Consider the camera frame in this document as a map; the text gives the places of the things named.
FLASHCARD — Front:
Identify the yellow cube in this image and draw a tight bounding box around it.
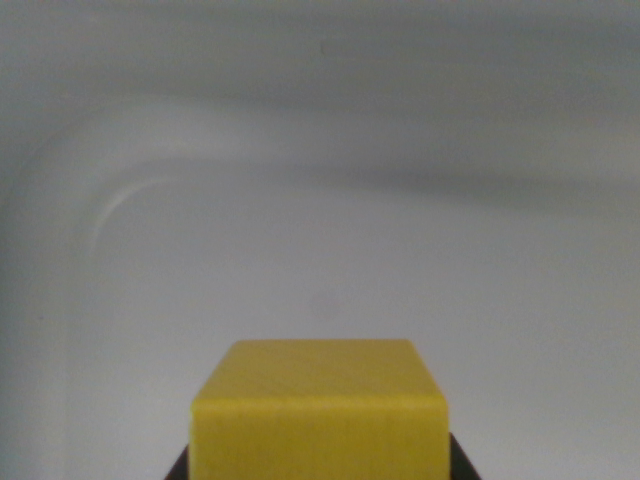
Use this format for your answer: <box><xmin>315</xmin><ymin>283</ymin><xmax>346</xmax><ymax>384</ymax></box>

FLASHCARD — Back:
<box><xmin>190</xmin><ymin>339</ymin><xmax>450</xmax><ymax>480</ymax></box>

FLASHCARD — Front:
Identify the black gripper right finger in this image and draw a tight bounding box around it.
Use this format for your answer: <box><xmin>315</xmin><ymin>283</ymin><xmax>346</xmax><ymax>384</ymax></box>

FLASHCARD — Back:
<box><xmin>447</xmin><ymin>431</ymin><xmax>484</xmax><ymax>480</ymax></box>

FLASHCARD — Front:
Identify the grey plastic bin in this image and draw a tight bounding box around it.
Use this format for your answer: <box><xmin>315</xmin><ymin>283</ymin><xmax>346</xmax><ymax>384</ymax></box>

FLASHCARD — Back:
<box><xmin>0</xmin><ymin>0</ymin><xmax>640</xmax><ymax>480</ymax></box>

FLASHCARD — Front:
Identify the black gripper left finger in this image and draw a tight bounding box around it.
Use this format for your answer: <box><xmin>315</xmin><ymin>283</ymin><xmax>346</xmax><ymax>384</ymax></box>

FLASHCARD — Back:
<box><xmin>162</xmin><ymin>444</ymin><xmax>193</xmax><ymax>480</ymax></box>

